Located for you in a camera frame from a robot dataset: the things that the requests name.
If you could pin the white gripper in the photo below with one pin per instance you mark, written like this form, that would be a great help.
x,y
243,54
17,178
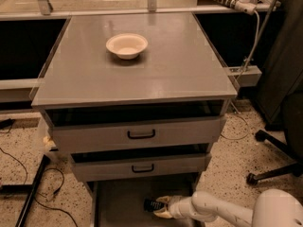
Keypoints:
x,y
177,207

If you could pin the bottom open grey drawer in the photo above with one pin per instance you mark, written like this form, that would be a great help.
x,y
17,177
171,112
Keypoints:
x,y
120,203

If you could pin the grey drawer cabinet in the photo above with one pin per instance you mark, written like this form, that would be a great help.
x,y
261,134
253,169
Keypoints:
x,y
178,76

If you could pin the blue rxbar snack wrapper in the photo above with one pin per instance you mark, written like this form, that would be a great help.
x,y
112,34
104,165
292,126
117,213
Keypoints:
x,y
152,205

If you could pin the black metal floor bar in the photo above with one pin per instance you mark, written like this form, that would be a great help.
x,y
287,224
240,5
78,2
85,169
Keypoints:
x,y
29,189

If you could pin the middle grey drawer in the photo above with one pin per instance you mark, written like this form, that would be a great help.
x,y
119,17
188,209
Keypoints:
x,y
141,167

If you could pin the top grey drawer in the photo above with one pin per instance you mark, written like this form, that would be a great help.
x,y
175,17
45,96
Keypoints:
x,y
147,134

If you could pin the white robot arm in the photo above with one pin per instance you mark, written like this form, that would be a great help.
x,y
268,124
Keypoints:
x,y
273,208

